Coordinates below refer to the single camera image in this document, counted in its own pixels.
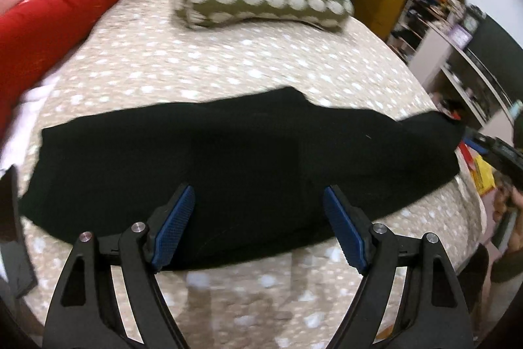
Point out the black pants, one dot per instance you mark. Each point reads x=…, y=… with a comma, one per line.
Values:
x=245, y=152

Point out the dark green board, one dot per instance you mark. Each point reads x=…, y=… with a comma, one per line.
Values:
x=494, y=46

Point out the red floral bolster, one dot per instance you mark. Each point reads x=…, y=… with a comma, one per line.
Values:
x=61, y=5

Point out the cluttered shelf unit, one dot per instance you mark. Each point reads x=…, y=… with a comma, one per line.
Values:
x=441, y=30

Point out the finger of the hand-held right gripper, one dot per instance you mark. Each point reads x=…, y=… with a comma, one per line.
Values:
x=480, y=142

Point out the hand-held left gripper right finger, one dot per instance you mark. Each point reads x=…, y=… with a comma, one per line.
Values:
x=343, y=226

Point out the white bed sheet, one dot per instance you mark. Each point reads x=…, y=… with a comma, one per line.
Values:
x=24, y=116

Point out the beige dotted bed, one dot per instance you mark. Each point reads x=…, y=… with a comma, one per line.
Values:
x=245, y=62

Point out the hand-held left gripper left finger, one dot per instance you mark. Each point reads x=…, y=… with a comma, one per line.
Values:
x=175, y=226

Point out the yellow red packet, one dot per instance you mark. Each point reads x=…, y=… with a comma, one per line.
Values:
x=480, y=169

